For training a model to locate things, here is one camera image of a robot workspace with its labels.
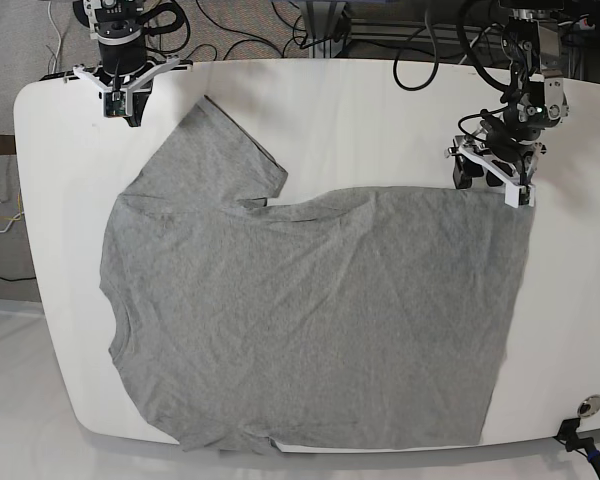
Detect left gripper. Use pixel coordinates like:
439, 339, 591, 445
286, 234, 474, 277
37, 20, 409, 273
444, 135, 545, 190

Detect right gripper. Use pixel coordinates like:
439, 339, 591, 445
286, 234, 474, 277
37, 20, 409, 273
73, 58, 192, 127

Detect grey t-shirt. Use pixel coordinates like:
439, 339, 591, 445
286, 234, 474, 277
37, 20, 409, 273
100, 98, 534, 453

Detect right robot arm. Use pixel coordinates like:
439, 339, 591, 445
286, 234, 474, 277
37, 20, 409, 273
73, 1, 191, 128

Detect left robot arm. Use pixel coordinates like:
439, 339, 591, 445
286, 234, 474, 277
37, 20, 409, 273
448, 1, 569, 205

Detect aluminium stand base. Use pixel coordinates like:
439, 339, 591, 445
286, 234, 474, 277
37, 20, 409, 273
297, 1, 351, 59

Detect right table grommet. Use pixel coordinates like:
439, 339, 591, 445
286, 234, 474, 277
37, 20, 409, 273
577, 394, 600, 418

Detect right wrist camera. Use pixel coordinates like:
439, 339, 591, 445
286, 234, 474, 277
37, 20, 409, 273
102, 90, 129, 118

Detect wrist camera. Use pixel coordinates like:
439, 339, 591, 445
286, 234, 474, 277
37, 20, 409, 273
102, 90, 129, 118
504, 183, 536, 208

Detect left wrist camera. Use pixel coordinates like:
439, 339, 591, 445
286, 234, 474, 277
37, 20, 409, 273
504, 183, 536, 208

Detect black clamp with cable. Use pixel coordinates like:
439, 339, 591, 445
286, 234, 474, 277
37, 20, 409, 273
554, 418, 600, 480

